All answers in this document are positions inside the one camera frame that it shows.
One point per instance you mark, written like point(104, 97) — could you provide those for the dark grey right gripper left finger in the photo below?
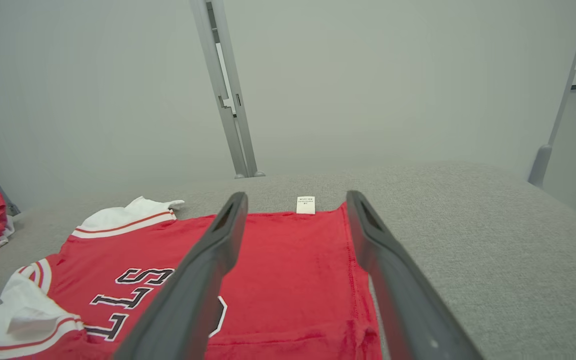
point(193, 295)

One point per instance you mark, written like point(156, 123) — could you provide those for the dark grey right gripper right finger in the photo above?
point(408, 310)

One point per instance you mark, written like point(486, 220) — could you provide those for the red Bulls basketball jersey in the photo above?
point(288, 280)

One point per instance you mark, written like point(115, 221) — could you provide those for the grey metal partition post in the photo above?
point(560, 100)
point(230, 115)

